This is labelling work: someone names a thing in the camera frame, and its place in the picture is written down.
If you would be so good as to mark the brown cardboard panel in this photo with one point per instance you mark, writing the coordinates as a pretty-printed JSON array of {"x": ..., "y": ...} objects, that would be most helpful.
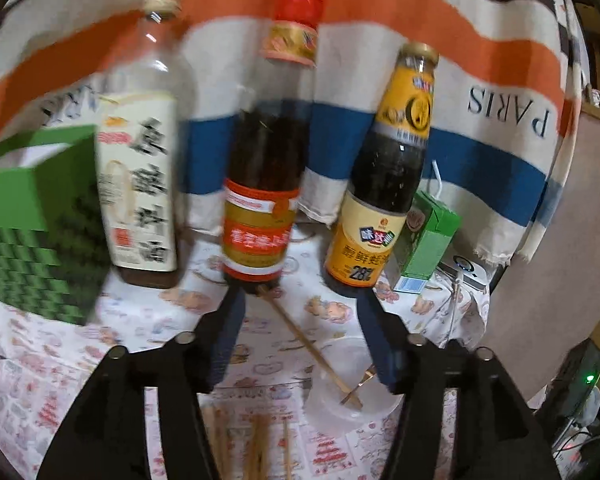
[{"x": 555, "y": 235}]

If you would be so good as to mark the wooden chopsticks in cup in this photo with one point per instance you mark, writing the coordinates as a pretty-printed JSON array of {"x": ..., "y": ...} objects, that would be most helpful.
[{"x": 300, "y": 305}]

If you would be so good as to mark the metal fork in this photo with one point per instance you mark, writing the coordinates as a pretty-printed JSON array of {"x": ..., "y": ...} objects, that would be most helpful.
[{"x": 362, "y": 382}]

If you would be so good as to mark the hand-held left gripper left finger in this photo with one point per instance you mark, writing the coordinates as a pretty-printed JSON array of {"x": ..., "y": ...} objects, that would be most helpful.
[{"x": 230, "y": 330}]

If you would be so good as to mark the pink patchwork print cloth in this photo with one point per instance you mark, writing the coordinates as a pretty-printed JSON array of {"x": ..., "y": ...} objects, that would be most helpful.
[{"x": 20, "y": 385}]

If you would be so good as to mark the white drinking straw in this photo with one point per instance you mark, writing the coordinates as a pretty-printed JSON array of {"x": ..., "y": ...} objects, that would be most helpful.
[{"x": 436, "y": 175}]

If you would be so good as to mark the wooden chopstick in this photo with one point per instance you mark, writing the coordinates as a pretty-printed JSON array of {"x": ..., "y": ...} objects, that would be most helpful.
[
  {"x": 286, "y": 450},
  {"x": 254, "y": 445},
  {"x": 264, "y": 445},
  {"x": 305, "y": 342},
  {"x": 211, "y": 425},
  {"x": 222, "y": 440}
]

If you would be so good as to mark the translucent plastic cup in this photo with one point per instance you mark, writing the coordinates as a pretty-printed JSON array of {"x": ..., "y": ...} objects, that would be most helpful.
[{"x": 330, "y": 405}]

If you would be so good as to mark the yellow-label oyster sauce bottle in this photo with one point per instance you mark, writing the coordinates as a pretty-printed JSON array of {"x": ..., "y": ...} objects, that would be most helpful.
[{"x": 380, "y": 185}]

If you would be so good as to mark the green drink carton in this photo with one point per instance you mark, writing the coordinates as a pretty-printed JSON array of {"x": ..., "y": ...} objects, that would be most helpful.
[{"x": 425, "y": 240}]

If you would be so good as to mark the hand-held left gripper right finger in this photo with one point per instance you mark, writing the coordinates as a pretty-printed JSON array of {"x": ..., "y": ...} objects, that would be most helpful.
[{"x": 375, "y": 340}]

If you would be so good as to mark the clear cooking wine bottle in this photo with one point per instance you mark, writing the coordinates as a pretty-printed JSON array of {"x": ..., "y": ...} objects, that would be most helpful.
[{"x": 140, "y": 185}]

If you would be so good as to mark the red-capped sesame oil bottle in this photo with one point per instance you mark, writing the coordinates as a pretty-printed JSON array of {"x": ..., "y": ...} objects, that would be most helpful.
[{"x": 260, "y": 170}]

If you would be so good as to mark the black device with green light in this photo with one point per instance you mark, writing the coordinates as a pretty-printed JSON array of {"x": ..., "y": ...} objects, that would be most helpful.
[{"x": 575, "y": 385}]

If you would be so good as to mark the green checkered box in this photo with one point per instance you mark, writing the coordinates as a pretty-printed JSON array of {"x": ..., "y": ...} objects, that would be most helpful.
[{"x": 25, "y": 240}]

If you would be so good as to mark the striped cloth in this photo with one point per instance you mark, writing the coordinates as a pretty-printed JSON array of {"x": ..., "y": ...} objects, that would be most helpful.
[{"x": 480, "y": 35}]

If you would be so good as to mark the white electronic device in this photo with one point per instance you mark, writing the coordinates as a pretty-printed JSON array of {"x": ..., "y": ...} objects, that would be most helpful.
[{"x": 465, "y": 272}]

